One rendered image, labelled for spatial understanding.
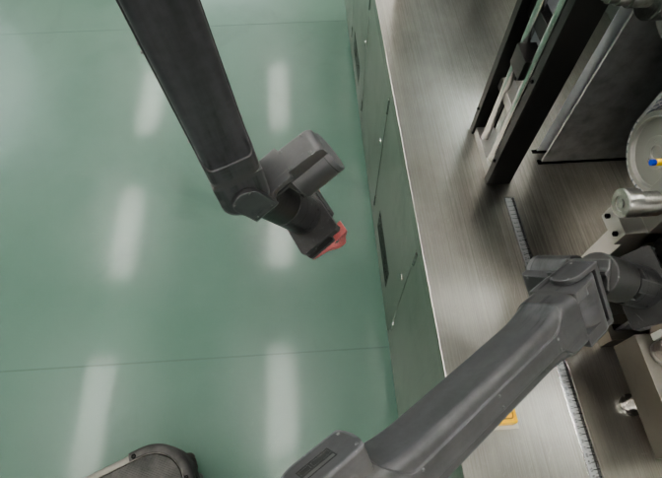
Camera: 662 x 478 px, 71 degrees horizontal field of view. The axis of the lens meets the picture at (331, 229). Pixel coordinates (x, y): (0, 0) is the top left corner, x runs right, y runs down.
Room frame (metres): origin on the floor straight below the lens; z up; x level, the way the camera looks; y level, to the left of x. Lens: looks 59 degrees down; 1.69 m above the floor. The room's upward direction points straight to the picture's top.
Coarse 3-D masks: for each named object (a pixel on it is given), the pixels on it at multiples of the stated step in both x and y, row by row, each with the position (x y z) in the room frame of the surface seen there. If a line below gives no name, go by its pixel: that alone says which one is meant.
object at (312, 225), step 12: (300, 204) 0.34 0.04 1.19; (312, 204) 0.36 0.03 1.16; (300, 216) 0.33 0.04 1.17; (312, 216) 0.34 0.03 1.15; (324, 216) 0.35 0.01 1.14; (288, 228) 0.32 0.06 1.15; (300, 228) 0.33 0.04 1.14; (312, 228) 0.34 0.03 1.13; (324, 228) 0.33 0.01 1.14; (336, 228) 0.33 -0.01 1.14; (300, 240) 0.32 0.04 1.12; (312, 240) 0.32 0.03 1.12; (312, 252) 0.31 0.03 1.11
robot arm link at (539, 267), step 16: (544, 256) 0.30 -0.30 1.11; (560, 256) 0.29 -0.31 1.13; (576, 256) 0.29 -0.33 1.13; (528, 272) 0.28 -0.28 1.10; (544, 272) 0.27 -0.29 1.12; (560, 272) 0.24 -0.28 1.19; (576, 272) 0.23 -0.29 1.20; (592, 272) 0.24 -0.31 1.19; (528, 288) 0.26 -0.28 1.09; (608, 304) 0.21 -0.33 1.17; (608, 320) 0.19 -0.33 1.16
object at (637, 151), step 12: (648, 120) 0.48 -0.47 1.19; (660, 120) 0.47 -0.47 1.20; (636, 132) 0.49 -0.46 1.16; (648, 132) 0.47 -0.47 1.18; (660, 132) 0.46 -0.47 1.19; (636, 144) 0.48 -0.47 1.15; (648, 144) 0.45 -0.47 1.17; (660, 144) 0.44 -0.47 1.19; (636, 156) 0.46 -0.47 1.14; (648, 156) 0.44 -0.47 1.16; (660, 156) 0.43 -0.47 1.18; (636, 168) 0.45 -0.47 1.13; (648, 168) 0.43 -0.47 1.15; (660, 168) 0.41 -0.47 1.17; (636, 180) 0.42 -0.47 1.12; (648, 180) 0.41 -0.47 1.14
